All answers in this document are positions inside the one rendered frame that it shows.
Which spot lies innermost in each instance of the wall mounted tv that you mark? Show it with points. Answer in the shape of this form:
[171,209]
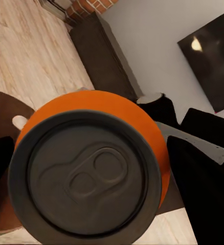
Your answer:
[204,51]

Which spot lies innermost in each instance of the trash can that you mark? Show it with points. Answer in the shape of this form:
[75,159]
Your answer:
[9,108]

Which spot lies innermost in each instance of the cabinet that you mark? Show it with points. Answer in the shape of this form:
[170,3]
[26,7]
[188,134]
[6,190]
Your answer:
[109,71]

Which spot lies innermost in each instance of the can of soda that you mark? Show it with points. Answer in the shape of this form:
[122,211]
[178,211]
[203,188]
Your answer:
[89,168]

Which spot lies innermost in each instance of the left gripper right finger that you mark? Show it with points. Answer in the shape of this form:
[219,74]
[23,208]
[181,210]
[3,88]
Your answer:
[200,181]

